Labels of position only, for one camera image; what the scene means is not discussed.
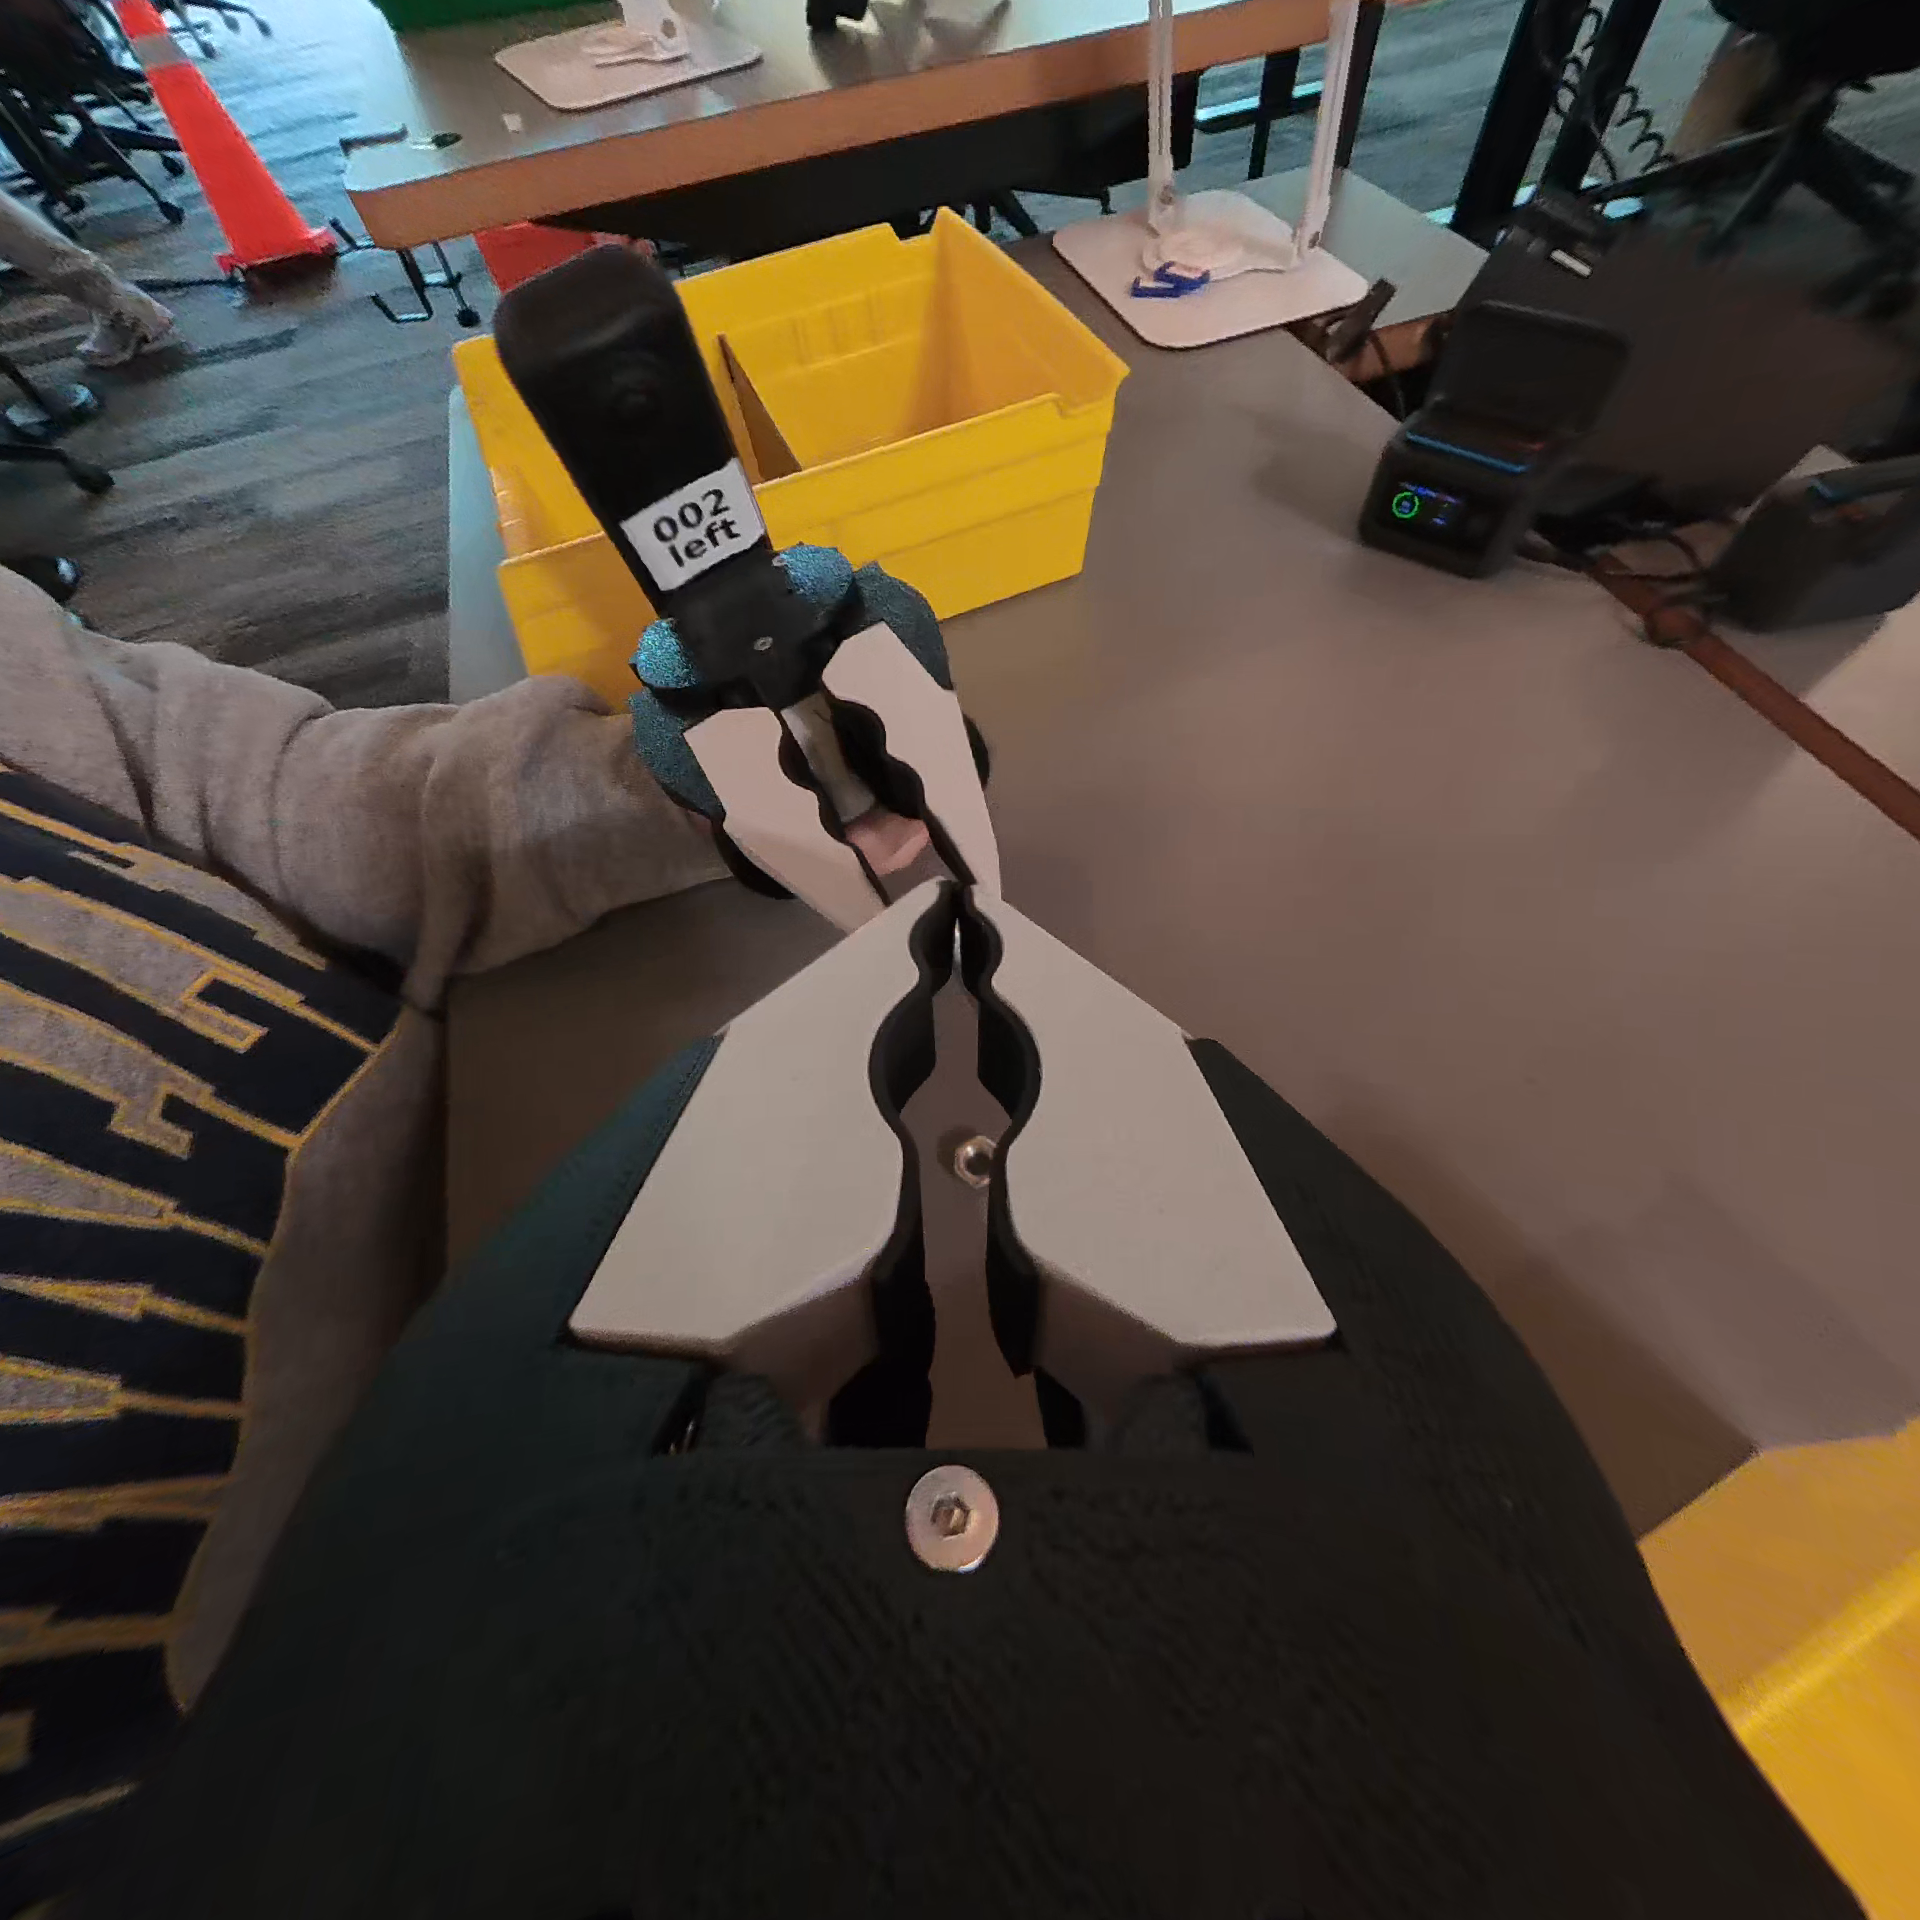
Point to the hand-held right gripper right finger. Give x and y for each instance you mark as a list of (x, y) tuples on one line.
[(1155, 1199)]

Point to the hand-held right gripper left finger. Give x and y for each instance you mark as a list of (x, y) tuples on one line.
[(765, 1187)]

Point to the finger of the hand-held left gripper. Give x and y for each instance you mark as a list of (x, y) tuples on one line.
[(932, 737), (765, 796)]

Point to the silver hex nut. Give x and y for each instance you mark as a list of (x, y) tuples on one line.
[(950, 1157)]

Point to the person's left hand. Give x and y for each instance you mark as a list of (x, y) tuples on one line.
[(888, 844)]

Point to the wood-edged desk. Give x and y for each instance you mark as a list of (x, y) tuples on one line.
[(672, 150)]

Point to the yellow divided plastic bin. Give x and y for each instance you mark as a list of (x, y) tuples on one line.
[(932, 452)]

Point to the orange traffic cone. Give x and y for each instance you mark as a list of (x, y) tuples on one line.
[(225, 164)]

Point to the blue clip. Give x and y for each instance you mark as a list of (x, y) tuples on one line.
[(1170, 285)]

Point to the clipboard stand with instruction sheet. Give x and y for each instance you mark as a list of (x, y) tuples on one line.
[(1230, 301)]

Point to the black office chair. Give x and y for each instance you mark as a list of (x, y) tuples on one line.
[(42, 407), (88, 134)]

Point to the black charging case with display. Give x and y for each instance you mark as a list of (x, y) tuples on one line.
[(1501, 436)]

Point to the person's navy patterned top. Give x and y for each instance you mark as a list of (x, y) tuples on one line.
[(88, 1199)]

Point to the black flat box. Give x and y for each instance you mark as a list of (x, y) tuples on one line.
[(1726, 343)]

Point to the grey charging case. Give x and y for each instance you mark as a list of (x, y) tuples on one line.
[(1830, 556)]

